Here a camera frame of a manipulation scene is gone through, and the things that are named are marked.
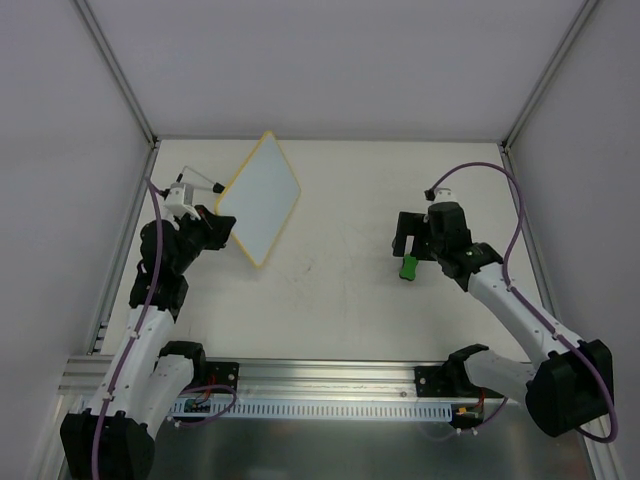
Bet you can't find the right aluminium frame post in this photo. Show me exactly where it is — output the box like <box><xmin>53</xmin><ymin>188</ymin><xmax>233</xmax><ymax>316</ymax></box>
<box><xmin>501</xmin><ymin>0</ymin><xmax>601</xmax><ymax>150</ymax></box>

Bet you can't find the wire whiteboard stand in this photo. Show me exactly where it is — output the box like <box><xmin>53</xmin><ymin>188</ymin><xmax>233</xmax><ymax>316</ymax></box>
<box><xmin>175</xmin><ymin>165</ymin><xmax>225</xmax><ymax>195</ymax></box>

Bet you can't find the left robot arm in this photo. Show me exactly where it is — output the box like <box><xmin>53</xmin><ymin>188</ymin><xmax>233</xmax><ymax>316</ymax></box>
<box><xmin>60</xmin><ymin>205</ymin><xmax>236</xmax><ymax>479</ymax></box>

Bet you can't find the green whiteboard eraser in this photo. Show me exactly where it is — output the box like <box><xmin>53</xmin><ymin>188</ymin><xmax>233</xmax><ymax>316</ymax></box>
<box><xmin>399</xmin><ymin>254</ymin><xmax>419</xmax><ymax>282</ymax></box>

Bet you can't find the aluminium frame post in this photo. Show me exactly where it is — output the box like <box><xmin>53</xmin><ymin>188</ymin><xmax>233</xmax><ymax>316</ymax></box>
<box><xmin>70</xmin><ymin>0</ymin><xmax>158</xmax><ymax>147</ymax></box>
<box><xmin>501</xmin><ymin>0</ymin><xmax>601</xmax><ymax>150</ymax></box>

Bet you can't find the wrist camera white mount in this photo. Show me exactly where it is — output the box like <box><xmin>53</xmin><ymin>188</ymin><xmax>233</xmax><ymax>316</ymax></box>
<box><xmin>425</xmin><ymin>187</ymin><xmax>458</xmax><ymax>204</ymax></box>
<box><xmin>162</xmin><ymin>182</ymin><xmax>200</xmax><ymax>219</ymax></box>

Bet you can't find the left aluminium frame post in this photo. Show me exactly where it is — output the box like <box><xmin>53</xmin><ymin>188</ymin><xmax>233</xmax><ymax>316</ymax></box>
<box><xmin>70</xmin><ymin>0</ymin><xmax>158</xmax><ymax>147</ymax></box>

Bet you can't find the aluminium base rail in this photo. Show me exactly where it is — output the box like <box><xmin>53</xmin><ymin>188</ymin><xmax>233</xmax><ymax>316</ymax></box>
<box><xmin>57</xmin><ymin>355</ymin><xmax>600</xmax><ymax>407</ymax></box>

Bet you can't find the yellow-framed small whiteboard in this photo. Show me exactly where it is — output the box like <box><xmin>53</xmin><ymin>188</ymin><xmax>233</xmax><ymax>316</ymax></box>
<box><xmin>214</xmin><ymin>131</ymin><xmax>301</xmax><ymax>269</ymax></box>

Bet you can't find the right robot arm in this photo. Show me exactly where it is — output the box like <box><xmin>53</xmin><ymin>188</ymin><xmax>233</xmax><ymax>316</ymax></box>
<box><xmin>392</xmin><ymin>201</ymin><xmax>617</xmax><ymax>437</ymax></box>

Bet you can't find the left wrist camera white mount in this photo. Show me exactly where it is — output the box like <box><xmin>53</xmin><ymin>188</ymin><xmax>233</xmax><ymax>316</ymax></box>
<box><xmin>162</xmin><ymin>182</ymin><xmax>200</xmax><ymax>219</ymax></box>

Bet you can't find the white slotted cable duct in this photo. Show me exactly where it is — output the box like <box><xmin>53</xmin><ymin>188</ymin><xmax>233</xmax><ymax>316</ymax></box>
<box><xmin>164</xmin><ymin>397</ymin><xmax>455</xmax><ymax>422</ymax></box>

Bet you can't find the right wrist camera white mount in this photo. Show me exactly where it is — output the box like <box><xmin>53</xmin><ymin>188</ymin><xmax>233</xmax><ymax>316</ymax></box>
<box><xmin>425</xmin><ymin>187</ymin><xmax>458</xmax><ymax>204</ymax></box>

